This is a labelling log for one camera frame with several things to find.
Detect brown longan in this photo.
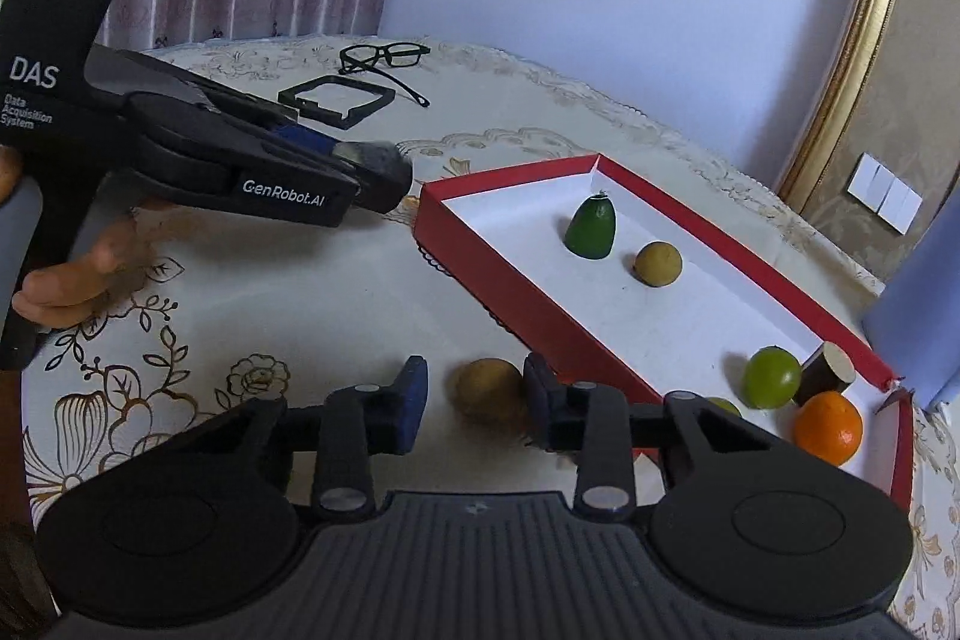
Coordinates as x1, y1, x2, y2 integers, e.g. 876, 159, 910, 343
456, 358, 528, 429
634, 241, 684, 289

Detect orange mandarin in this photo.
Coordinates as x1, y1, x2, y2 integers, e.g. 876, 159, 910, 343
793, 391, 864, 468

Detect gold wall moulding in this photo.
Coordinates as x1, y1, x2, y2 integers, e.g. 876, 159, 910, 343
776, 0, 920, 223

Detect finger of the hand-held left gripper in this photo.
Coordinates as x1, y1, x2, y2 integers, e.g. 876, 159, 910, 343
90, 47, 343, 158
225, 158, 414, 229

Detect pointed dark green fruit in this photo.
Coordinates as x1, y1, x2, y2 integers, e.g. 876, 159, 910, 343
564, 194, 618, 259

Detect red cardboard box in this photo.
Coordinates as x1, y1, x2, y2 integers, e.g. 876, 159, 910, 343
415, 155, 915, 515

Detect black square frame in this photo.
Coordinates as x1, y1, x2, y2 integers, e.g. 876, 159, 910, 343
277, 75, 397, 132

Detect dark brown cylinder piece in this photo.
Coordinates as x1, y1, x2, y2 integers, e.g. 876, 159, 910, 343
793, 341, 857, 407

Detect blue electric kettle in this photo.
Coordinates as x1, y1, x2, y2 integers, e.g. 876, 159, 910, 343
870, 218, 960, 410

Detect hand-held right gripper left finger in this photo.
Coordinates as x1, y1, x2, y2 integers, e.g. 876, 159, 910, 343
150, 355, 430, 517

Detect white wall switch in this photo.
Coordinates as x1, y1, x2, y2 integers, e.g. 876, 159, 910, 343
849, 152, 924, 235

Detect person's left hand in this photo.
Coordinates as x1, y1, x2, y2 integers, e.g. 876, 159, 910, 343
11, 203, 170, 330

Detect black eyeglasses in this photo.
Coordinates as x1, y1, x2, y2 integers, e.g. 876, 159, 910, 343
339, 42, 433, 111

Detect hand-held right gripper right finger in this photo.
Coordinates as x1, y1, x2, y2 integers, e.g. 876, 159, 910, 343
523, 351, 796, 521

